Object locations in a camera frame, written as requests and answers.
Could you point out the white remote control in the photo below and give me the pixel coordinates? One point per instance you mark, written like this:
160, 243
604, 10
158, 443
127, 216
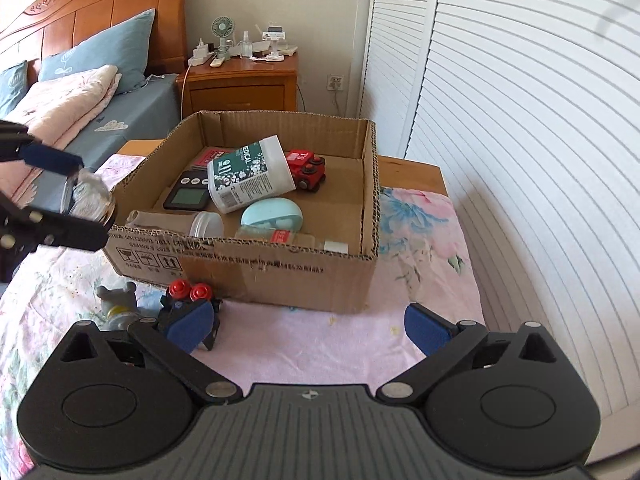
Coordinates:
218, 62

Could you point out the blue embroidered pillow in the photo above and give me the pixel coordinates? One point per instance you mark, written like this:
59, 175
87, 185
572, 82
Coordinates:
100, 55
12, 87

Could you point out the red booklet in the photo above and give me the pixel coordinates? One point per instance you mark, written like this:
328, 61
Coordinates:
215, 154

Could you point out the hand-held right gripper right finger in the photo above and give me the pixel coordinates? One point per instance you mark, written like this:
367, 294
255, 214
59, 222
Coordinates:
425, 330

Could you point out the teal oval case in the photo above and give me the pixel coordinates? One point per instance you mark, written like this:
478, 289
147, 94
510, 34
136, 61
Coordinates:
272, 212

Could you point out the clear plastic bottle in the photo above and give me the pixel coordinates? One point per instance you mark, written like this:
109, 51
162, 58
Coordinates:
170, 222

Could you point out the white louvered closet door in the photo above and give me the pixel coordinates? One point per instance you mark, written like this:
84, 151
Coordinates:
540, 160
395, 60

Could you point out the black digital scale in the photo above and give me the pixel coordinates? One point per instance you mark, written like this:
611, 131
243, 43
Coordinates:
185, 195

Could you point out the white jar with green label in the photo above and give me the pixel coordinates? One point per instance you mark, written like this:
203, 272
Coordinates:
250, 175

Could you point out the bed with blue sheet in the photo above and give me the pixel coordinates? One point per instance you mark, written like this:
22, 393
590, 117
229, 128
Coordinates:
135, 110

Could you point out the pink floral quilt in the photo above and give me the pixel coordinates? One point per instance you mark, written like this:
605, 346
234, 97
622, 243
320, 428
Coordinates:
65, 105

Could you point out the brown cardboard box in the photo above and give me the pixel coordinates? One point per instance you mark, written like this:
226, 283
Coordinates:
280, 275

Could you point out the clear bottle of yellow capsules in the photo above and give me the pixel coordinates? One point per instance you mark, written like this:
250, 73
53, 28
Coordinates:
282, 237

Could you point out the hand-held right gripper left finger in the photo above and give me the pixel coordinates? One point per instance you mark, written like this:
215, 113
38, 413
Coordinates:
190, 327

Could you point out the red toy train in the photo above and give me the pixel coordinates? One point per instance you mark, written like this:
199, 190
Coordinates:
307, 170

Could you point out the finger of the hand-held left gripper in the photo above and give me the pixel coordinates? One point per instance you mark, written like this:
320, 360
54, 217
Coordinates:
75, 232
52, 157

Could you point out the clear spray bottle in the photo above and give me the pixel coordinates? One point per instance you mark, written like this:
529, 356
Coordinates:
246, 46

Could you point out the grey toy animal figure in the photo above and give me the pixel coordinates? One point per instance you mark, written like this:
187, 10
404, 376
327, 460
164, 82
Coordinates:
117, 300

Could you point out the wooden nightstand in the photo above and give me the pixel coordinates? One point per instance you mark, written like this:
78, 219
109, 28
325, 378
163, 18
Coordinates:
235, 95

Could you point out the white phone stand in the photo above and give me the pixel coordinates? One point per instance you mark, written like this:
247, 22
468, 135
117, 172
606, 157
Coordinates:
275, 40

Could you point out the wooden headboard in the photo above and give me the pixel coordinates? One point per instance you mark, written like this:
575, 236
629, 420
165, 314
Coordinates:
100, 10

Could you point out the shiny clear plastic packet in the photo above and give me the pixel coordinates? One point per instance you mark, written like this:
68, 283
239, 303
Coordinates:
92, 195

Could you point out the white power strip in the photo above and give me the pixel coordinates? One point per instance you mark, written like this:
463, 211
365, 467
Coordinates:
200, 55

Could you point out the small green desk fan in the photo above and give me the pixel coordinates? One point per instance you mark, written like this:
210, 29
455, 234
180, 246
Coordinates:
221, 27

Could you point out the white wall socket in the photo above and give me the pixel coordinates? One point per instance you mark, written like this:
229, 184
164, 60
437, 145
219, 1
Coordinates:
335, 82

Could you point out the dark blue toy car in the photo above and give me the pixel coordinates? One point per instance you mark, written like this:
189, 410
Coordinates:
195, 291

